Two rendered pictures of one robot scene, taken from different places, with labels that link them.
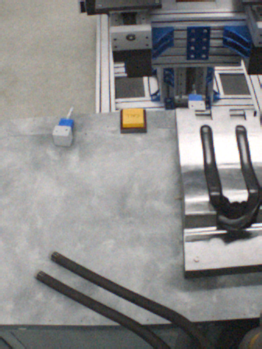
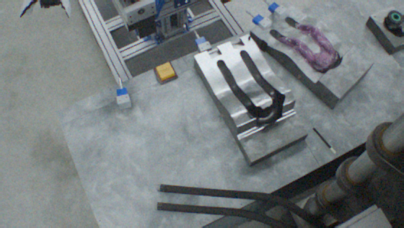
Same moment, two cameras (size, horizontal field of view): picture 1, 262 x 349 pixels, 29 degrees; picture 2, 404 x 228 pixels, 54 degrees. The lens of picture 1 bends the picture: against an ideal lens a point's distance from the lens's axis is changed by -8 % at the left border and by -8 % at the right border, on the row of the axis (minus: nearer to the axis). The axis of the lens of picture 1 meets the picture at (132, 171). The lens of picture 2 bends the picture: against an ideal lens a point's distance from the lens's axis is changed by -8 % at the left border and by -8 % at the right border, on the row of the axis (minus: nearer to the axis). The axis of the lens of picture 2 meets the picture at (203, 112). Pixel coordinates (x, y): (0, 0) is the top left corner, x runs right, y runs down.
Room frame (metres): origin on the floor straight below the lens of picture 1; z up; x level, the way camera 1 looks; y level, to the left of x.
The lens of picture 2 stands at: (0.14, 0.29, 2.39)
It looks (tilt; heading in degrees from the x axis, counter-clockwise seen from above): 65 degrees down; 331
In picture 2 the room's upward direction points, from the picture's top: 1 degrees clockwise
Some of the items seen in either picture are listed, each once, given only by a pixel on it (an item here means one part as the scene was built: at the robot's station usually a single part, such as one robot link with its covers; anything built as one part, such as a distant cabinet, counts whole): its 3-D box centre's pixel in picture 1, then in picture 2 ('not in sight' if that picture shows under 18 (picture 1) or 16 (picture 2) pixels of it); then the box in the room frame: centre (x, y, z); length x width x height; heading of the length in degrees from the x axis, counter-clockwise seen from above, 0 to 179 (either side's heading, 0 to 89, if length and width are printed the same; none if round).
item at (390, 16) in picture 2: not in sight; (394, 19); (0.74, -1.08, 0.89); 0.08 x 0.08 x 0.04
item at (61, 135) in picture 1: (66, 124); (122, 91); (1.02, 0.19, 0.83); 0.13 x 0.05 x 0.05; 167
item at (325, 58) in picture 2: not in sight; (311, 44); (0.81, -0.61, 0.90); 0.26 x 0.18 x 0.08; 15
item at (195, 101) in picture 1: (195, 99); (200, 41); (1.08, -0.22, 0.83); 0.13 x 0.05 x 0.05; 176
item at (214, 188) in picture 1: (232, 168); (252, 84); (0.75, -0.27, 0.92); 0.35 x 0.16 x 0.09; 177
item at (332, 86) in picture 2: not in sight; (310, 49); (0.81, -0.62, 0.86); 0.50 x 0.26 x 0.11; 15
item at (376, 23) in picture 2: not in sight; (391, 30); (0.72, -1.06, 0.84); 0.20 x 0.15 x 0.07; 177
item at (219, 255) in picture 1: (227, 183); (249, 94); (0.74, -0.26, 0.87); 0.50 x 0.26 x 0.14; 177
